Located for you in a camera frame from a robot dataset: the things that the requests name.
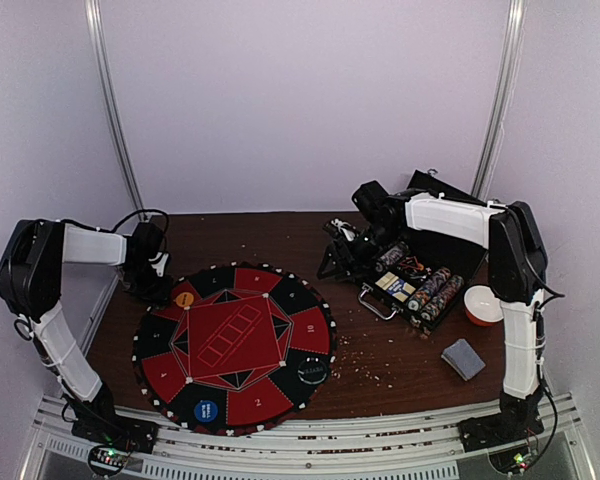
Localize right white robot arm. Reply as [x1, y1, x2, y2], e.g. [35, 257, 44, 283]
[317, 181, 548, 442]

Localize black poker chip case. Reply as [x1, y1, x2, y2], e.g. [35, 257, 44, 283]
[344, 171, 496, 334]

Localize right aluminium frame post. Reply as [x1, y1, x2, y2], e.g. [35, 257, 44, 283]
[471, 0, 527, 200]

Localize aluminium frame post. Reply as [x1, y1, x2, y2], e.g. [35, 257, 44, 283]
[471, 0, 527, 200]
[84, 0, 145, 210]

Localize blue small blind button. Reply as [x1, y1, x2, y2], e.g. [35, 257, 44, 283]
[194, 400, 219, 423]

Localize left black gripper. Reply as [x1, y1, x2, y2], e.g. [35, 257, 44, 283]
[124, 263, 173, 305]

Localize orange white bowl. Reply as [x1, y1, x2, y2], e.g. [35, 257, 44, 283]
[464, 285, 504, 327]

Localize front aluminium rail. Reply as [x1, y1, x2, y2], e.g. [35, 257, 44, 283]
[29, 392, 584, 480]

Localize round red black poker mat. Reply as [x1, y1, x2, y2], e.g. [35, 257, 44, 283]
[132, 262, 337, 436]

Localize boxed card decks in case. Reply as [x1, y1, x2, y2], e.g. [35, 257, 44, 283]
[375, 272, 416, 303]

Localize back right chip row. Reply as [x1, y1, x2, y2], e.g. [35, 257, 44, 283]
[407, 267, 451, 312]

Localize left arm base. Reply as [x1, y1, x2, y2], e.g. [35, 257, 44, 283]
[72, 412, 158, 454]

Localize clear dealer button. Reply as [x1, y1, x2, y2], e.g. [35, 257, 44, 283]
[297, 357, 329, 386]

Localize chip row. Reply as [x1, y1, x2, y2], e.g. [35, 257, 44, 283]
[374, 241, 410, 273]
[420, 275, 464, 322]
[407, 267, 451, 312]

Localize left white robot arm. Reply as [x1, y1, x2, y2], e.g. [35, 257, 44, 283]
[0, 219, 173, 403]

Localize red black triangle card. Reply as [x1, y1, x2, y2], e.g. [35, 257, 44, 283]
[398, 256, 428, 276]

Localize front left chip row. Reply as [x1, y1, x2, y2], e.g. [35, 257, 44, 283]
[374, 241, 410, 273]

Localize orange big blind button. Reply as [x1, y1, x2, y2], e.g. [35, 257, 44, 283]
[174, 292, 195, 309]

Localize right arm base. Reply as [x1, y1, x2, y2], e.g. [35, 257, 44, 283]
[457, 413, 544, 452]

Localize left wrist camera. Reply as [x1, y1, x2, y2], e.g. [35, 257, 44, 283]
[149, 251, 170, 277]

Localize front right chip row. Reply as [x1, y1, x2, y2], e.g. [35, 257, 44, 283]
[420, 275, 464, 322]

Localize left aluminium frame post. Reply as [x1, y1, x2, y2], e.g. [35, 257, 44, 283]
[84, 0, 145, 210]

